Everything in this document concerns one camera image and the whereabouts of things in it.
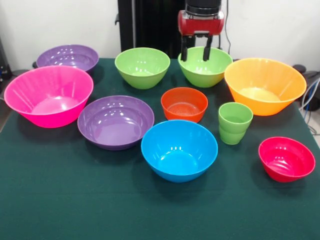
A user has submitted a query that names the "large pink bowl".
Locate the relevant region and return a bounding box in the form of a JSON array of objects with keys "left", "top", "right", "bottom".
[{"left": 3, "top": 65, "right": 95, "bottom": 129}]

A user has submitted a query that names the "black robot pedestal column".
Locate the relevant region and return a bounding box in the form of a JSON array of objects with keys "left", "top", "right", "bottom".
[{"left": 114, "top": 0, "right": 188, "bottom": 60}]

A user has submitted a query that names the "large orange bowl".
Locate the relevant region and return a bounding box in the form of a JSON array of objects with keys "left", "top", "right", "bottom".
[{"left": 223, "top": 57, "right": 308, "bottom": 117}]

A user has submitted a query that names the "small crimson bowl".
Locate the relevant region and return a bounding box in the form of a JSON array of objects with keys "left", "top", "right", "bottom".
[{"left": 258, "top": 136, "right": 317, "bottom": 184}]

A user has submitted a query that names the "small red-orange bowl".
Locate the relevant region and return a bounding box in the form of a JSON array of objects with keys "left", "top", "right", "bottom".
[{"left": 160, "top": 86, "right": 209, "bottom": 124}]

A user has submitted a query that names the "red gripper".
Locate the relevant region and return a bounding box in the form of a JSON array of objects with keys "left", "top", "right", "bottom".
[{"left": 177, "top": 10, "right": 225, "bottom": 62}]

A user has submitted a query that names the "green cup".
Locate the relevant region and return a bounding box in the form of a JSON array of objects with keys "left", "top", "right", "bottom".
[{"left": 218, "top": 102, "right": 254, "bottom": 146}]

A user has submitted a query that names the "blue bowl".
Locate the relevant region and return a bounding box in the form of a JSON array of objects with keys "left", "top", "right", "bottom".
[{"left": 140, "top": 119, "right": 219, "bottom": 184}]

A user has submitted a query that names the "green bowl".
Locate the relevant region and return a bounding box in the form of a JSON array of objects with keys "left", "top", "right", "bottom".
[
  {"left": 177, "top": 46, "right": 234, "bottom": 89},
  {"left": 114, "top": 47, "right": 171, "bottom": 90}
]

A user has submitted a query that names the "thin black cable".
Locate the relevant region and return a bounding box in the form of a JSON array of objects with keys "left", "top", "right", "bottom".
[{"left": 225, "top": 23, "right": 232, "bottom": 55}]

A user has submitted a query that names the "dark green table cloth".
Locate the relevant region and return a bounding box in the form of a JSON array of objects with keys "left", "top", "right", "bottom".
[{"left": 0, "top": 57, "right": 320, "bottom": 240}]

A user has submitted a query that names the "tangle of cables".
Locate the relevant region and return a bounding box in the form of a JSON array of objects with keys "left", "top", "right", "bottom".
[{"left": 298, "top": 77, "right": 320, "bottom": 136}]

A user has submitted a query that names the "purple bowl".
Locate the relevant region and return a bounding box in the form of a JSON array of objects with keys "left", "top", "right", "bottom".
[
  {"left": 36, "top": 44, "right": 100, "bottom": 75},
  {"left": 77, "top": 95, "right": 155, "bottom": 151}
]

